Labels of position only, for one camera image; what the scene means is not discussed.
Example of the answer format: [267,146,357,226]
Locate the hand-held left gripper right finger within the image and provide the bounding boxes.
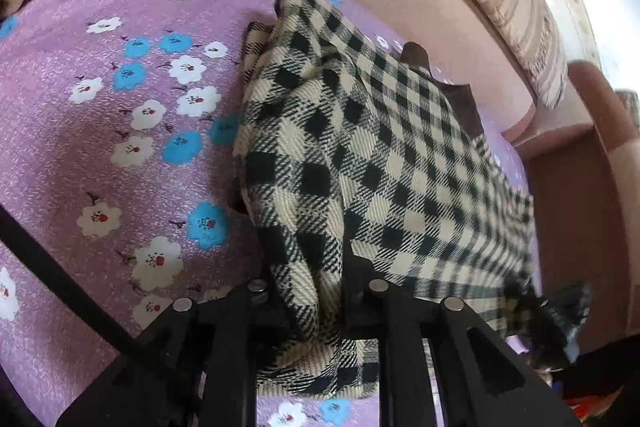
[342,252,583,427]

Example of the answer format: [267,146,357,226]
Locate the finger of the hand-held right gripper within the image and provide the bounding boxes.
[527,292,581,365]

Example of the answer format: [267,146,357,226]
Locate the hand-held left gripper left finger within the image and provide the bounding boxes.
[56,279,301,427]

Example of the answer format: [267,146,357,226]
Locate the black beige checkered jacket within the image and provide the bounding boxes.
[232,0,593,400]

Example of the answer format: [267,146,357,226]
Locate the purple floral bedsheet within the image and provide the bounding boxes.
[0,0,543,427]

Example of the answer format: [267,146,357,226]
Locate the patterned grey cushion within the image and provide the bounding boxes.
[615,89,640,130]

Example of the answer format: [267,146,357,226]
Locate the pink brown sofa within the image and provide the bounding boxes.
[287,0,640,338]

